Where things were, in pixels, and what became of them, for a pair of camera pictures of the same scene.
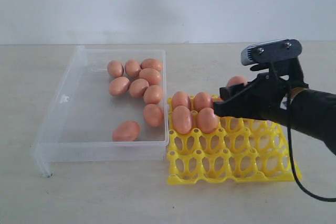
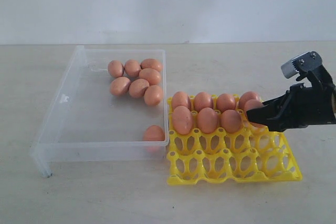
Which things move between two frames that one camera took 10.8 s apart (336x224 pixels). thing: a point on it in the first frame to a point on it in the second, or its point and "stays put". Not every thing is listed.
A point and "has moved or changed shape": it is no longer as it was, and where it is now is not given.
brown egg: (202, 100) stays put
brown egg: (207, 120) stays put
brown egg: (181, 119) stays put
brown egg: (118, 86) stays put
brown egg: (153, 76) stays put
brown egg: (137, 87) stays put
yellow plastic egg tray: (240, 150) stays put
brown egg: (236, 80) has moved or changed shape
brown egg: (180, 98) stays put
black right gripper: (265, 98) to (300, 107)
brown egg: (127, 131) to (154, 132)
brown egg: (154, 115) has moved or changed shape
